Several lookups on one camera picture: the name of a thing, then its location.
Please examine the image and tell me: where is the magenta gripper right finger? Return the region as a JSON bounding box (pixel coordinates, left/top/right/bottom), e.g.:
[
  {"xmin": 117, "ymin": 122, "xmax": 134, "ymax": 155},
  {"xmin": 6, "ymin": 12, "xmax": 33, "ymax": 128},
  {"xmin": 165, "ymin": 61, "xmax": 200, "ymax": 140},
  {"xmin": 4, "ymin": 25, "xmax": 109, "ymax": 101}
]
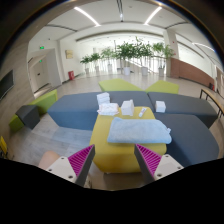
[{"xmin": 134, "ymin": 144, "xmax": 183, "ymax": 184}]

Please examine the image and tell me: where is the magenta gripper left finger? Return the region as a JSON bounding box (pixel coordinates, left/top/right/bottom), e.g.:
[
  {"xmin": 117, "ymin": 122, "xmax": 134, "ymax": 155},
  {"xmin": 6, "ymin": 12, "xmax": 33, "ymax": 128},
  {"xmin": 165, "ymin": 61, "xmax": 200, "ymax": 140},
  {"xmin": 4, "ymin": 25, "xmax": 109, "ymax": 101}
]
[{"xmin": 47, "ymin": 145, "xmax": 95, "ymax": 187}]

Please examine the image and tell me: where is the light blue towel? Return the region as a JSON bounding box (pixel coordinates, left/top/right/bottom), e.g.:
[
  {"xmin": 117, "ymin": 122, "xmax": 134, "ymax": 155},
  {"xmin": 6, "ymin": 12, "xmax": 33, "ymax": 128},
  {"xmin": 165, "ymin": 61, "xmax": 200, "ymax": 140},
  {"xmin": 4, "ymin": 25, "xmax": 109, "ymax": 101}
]
[{"xmin": 107, "ymin": 117, "xmax": 172, "ymax": 144}]

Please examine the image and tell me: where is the person's knee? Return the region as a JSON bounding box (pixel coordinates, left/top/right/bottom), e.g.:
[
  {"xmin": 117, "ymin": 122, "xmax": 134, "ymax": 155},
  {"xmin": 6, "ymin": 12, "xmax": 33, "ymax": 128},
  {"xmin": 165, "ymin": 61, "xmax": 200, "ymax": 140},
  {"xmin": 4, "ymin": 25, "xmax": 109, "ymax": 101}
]
[{"xmin": 38, "ymin": 151, "xmax": 59, "ymax": 170}]

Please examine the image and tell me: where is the yellow ottoman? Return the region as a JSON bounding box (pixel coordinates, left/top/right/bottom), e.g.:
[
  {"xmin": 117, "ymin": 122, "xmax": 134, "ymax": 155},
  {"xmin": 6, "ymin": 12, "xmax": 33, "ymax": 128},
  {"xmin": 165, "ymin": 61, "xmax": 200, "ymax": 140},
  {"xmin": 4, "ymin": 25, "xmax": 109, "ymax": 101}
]
[{"xmin": 90, "ymin": 106, "xmax": 167, "ymax": 173}]

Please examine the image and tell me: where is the grey sofa front right section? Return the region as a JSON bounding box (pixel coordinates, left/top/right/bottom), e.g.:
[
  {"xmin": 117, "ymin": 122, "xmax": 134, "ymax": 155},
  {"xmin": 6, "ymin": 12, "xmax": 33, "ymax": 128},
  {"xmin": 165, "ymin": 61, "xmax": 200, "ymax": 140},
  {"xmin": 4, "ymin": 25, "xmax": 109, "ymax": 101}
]
[{"xmin": 155, "ymin": 113, "xmax": 219, "ymax": 167}]

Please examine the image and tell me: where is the white remote control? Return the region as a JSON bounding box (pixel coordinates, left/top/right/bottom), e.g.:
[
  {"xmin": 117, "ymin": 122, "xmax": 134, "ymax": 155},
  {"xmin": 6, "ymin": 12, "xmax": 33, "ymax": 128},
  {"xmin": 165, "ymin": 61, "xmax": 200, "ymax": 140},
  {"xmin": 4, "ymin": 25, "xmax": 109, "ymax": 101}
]
[{"xmin": 139, "ymin": 107, "xmax": 147, "ymax": 118}]

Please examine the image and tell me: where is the white tissue box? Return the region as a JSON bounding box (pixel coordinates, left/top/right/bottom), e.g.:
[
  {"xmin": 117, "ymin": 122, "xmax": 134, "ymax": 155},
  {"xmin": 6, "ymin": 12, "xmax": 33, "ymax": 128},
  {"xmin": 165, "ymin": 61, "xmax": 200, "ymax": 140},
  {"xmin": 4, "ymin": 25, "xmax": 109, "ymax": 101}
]
[{"xmin": 121, "ymin": 100, "xmax": 134, "ymax": 116}]

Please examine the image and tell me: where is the crumpled white cloth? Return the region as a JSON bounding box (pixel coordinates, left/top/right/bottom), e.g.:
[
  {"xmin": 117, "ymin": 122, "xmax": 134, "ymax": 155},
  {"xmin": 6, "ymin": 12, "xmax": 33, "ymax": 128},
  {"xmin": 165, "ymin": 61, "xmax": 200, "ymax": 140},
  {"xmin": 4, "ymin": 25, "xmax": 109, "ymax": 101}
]
[{"xmin": 97, "ymin": 103, "xmax": 119, "ymax": 116}]

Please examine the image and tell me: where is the dark grey cube stool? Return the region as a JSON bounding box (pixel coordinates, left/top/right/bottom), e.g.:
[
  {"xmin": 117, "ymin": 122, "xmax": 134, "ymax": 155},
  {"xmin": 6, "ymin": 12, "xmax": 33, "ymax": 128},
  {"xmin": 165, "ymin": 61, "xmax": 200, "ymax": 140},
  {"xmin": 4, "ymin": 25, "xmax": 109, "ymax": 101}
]
[{"xmin": 16, "ymin": 105, "xmax": 40, "ymax": 129}]

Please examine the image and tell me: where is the lime green bench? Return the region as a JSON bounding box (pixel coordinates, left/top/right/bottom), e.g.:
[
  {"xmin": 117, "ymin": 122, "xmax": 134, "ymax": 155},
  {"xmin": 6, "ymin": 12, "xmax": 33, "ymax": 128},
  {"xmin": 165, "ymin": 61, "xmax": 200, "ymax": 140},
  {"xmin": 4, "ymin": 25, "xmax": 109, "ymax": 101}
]
[{"xmin": 9, "ymin": 90, "xmax": 58, "ymax": 132}]

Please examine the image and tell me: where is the stack of white towels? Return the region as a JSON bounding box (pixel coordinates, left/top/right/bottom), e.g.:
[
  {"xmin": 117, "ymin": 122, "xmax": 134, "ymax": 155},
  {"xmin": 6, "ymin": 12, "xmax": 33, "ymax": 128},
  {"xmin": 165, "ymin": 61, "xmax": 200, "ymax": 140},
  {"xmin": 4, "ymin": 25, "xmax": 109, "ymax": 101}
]
[{"xmin": 97, "ymin": 92, "xmax": 110, "ymax": 104}]

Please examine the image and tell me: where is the green ottoman far right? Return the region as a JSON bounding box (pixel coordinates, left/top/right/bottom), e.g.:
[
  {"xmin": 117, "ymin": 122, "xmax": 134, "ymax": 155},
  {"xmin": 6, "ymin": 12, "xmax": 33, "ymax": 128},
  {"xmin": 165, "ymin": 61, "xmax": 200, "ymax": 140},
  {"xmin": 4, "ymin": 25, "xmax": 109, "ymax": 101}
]
[{"xmin": 146, "ymin": 80, "xmax": 179, "ymax": 94}]

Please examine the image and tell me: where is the green ottoman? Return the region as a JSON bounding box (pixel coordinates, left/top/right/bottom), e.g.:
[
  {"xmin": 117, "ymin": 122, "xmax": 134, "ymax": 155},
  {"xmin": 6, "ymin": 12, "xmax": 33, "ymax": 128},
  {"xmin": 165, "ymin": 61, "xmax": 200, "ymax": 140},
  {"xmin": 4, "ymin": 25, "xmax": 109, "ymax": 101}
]
[
  {"xmin": 99, "ymin": 78, "xmax": 141, "ymax": 92},
  {"xmin": 146, "ymin": 80, "xmax": 179, "ymax": 94}
]

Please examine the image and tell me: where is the green ottoman far left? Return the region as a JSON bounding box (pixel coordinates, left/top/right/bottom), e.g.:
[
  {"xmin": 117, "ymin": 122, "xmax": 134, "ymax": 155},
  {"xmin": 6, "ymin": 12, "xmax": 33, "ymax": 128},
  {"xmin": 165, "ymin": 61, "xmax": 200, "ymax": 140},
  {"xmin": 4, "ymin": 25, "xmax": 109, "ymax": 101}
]
[{"xmin": 99, "ymin": 78, "xmax": 141, "ymax": 92}]

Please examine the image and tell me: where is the red fire extinguisher box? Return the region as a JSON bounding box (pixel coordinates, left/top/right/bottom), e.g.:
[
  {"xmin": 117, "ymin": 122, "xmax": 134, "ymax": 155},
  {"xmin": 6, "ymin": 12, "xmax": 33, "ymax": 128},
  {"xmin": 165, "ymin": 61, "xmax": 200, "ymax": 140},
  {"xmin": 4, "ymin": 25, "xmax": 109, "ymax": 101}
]
[{"xmin": 68, "ymin": 71, "xmax": 75, "ymax": 80}]

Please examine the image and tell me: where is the potted plant leftmost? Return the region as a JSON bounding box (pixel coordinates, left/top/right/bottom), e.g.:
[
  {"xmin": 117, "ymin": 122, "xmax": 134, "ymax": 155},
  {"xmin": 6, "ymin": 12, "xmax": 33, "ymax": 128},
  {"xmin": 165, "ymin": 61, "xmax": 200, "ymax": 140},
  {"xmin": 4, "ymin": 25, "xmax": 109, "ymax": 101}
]
[{"xmin": 80, "ymin": 55, "xmax": 92, "ymax": 74}]

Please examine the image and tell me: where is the potted plant right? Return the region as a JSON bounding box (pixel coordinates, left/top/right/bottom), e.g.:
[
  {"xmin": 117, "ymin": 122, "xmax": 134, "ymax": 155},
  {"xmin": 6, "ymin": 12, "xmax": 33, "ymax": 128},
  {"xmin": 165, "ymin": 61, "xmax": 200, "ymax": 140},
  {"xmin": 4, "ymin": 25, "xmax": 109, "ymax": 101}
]
[{"xmin": 152, "ymin": 42, "xmax": 174, "ymax": 77}]

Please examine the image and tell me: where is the large potted plant centre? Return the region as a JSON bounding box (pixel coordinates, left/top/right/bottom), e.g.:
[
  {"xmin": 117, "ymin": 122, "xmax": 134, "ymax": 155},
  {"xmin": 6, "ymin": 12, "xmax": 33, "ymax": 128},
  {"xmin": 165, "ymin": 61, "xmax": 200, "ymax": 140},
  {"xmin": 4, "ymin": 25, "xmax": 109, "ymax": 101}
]
[{"xmin": 116, "ymin": 42, "xmax": 136, "ymax": 76}]

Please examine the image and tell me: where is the wooden table black frame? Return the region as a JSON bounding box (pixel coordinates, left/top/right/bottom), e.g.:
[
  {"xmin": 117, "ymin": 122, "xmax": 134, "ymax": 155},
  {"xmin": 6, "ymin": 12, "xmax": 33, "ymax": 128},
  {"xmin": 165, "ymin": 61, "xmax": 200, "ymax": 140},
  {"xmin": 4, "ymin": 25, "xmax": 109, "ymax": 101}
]
[{"xmin": 200, "ymin": 88, "xmax": 224, "ymax": 118}]

